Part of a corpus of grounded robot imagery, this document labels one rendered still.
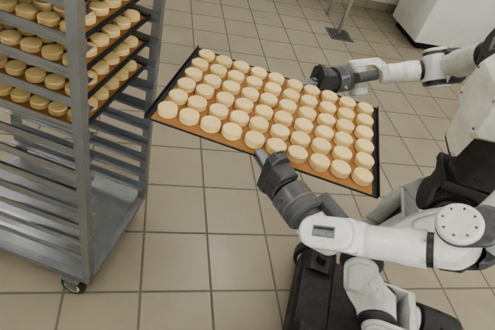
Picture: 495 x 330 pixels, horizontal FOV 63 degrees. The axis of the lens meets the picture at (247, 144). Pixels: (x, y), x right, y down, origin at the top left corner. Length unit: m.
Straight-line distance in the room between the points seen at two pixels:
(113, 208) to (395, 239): 1.36
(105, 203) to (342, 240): 1.32
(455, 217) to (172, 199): 1.59
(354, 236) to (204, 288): 1.18
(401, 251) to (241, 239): 1.34
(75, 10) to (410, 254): 0.81
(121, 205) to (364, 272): 1.08
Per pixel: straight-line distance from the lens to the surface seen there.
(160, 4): 1.37
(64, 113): 1.25
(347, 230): 0.82
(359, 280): 1.47
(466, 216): 0.81
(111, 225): 1.87
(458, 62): 1.43
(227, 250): 2.02
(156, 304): 1.85
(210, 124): 1.01
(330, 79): 1.34
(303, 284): 1.81
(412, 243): 0.82
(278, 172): 0.91
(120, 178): 1.93
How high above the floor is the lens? 1.66
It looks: 40 degrees down
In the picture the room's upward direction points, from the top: 17 degrees clockwise
